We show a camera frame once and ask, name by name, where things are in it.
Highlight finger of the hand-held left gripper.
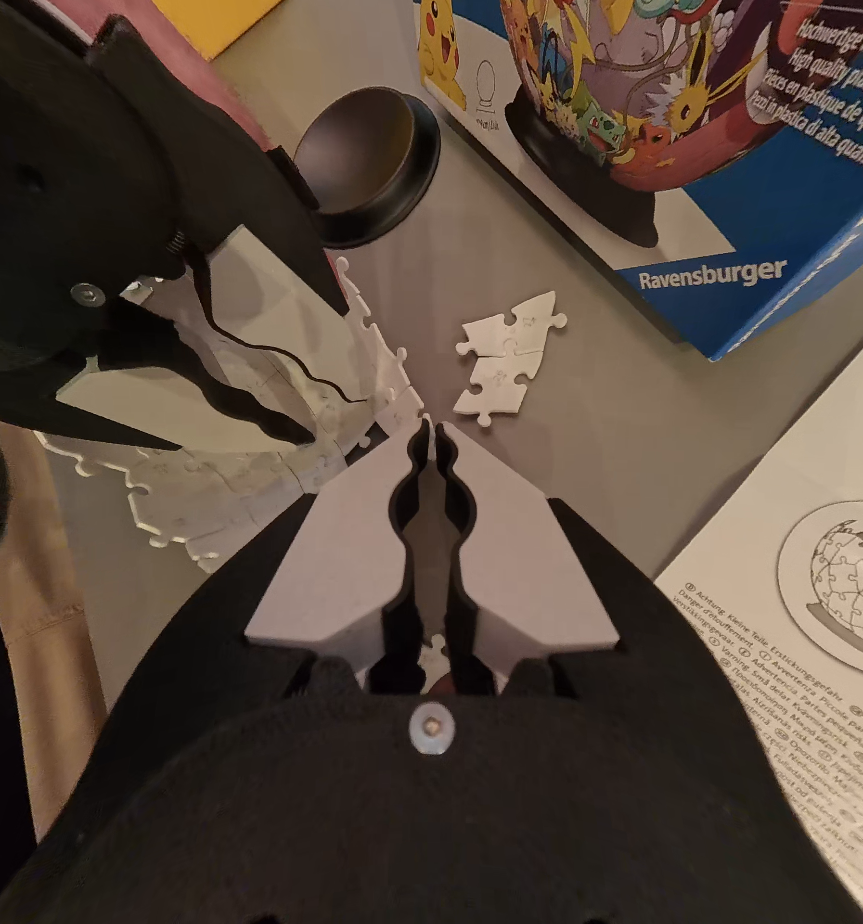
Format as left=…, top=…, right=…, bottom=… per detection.
left=184, top=224, right=372, bottom=407
left=54, top=359, right=318, bottom=452

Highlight yellow plastic bin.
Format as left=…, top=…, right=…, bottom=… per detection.
left=152, top=0, right=285, bottom=60

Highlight partly built puzzle ball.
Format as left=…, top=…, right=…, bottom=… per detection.
left=38, top=256, right=434, bottom=576

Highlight small joined puzzle piece cluster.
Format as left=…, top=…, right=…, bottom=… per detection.
left=453, top=290, right=570, bottom=427

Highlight person's beige trouser leg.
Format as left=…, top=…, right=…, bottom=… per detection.
left=0, top=419, right=109, bottom=844

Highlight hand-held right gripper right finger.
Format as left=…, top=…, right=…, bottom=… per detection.
left=435, top=422, right=620, bottom=695

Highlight black round ball stand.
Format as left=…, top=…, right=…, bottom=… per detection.
left=291, top=87, right=441, bottom=248

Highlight white puzzle piece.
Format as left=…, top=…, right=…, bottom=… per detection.
left=420, top=633, right=449, bottom=694

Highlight blue puzzle box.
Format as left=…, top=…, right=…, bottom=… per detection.
left=413, top=0, right=863, bottom=362

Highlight white instruction leaflet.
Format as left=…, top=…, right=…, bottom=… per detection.
left=654, top=346, right=863, bottom=924

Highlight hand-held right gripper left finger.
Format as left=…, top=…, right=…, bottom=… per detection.
left=244, top=419, right=432, bottom=695

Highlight person's left hand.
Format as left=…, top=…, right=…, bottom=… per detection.
left=122, top=9, right=273, bottom=154

